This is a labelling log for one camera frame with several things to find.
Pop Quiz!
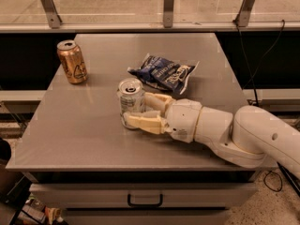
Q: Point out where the right metal window bracket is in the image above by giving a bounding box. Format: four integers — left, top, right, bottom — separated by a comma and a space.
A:
233, 0, 256, 27

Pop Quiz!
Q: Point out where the silver 7up can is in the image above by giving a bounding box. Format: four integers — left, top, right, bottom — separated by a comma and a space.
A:
117, 78, 144, 129

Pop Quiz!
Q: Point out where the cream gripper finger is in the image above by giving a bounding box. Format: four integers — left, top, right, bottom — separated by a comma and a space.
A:
144, 92, 175, 116
124, 111, 169, 135

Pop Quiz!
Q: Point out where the middle metal window bracket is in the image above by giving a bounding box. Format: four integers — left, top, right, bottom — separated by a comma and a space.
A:
163, 0, 174, 28

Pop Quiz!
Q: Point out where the clutter under table left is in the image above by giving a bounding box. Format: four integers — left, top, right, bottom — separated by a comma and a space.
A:
0, 139, 69, 225

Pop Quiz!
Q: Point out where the metal window bracket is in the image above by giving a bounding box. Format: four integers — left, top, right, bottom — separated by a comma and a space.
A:
40, 0, 62, 29
163, 0, 174, 28
233, 0, 256, 27

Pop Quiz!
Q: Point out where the blue chip bag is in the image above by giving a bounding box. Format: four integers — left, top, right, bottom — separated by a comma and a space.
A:
127, 53, 199, 95

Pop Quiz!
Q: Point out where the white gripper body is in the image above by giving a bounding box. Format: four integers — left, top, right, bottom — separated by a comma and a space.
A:
166, 99, 203, 143

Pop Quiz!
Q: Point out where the black cable on floor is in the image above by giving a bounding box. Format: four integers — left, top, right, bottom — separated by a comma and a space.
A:
262, 162, 300, 199

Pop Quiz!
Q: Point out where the left metal window bracket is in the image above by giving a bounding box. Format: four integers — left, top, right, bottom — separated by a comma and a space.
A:
40, 0, 62, 29

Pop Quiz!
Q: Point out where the black drawer handle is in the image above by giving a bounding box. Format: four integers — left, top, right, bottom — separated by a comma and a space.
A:
127, 194, 164, 208

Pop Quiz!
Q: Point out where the grey drawer cabinet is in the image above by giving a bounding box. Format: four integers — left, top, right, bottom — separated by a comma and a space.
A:
30, 182, 257, 225

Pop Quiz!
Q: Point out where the black cable on wall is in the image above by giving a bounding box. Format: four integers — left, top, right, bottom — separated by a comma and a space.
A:
232, 18, 287, 108

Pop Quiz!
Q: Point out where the gold soda can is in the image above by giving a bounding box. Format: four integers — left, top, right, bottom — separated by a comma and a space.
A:
57, 39, 87, 84

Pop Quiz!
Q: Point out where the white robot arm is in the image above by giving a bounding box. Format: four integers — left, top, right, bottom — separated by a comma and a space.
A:
124, 93, 300, 178

